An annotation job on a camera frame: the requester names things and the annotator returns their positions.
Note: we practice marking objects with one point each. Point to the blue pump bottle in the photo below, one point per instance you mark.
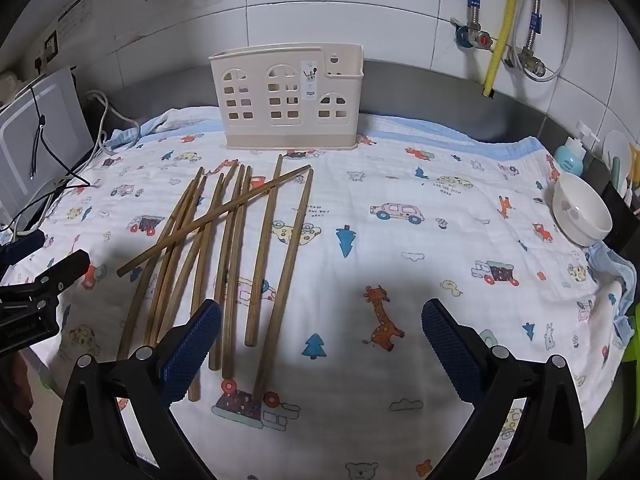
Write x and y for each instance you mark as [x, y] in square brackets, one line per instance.
[570, 157]

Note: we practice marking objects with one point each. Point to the metal water valve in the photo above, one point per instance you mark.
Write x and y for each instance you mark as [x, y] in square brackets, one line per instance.
[531, 60]

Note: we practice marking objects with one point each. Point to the white bowl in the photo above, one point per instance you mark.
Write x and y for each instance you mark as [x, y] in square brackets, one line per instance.
[582, 215]

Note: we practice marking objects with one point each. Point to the wall socket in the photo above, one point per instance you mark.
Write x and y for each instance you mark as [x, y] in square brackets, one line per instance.
[49, 50]

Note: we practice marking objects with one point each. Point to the white appliance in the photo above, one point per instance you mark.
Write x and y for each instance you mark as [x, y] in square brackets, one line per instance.
[35, 150]

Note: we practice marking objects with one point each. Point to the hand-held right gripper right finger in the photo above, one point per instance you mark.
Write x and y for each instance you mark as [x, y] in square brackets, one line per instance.
[450, 355]

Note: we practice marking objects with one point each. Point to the white ladle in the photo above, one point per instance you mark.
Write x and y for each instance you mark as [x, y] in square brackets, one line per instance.
[616, 150]

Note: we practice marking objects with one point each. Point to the black utensil container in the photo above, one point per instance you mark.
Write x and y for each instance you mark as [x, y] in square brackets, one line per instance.
[617, 220]

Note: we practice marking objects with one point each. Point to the printed white blanket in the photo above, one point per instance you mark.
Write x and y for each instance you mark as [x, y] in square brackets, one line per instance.
[400, 260]

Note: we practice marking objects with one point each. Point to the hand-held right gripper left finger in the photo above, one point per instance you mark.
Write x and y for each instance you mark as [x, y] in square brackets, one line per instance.
[192, 355]

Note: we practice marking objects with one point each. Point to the beige plastic utensil holder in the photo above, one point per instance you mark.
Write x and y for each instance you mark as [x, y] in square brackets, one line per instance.
[260, 125]

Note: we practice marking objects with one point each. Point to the pile of wooden chopsticks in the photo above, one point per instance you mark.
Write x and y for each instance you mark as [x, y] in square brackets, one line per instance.
[235, 240]

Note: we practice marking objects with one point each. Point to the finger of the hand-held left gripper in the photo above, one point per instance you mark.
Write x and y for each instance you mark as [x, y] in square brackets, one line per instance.
[20, 255]
[67, 269]

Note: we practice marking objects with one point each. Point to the wall label sticker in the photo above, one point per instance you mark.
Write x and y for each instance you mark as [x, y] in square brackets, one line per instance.
[75, 12]

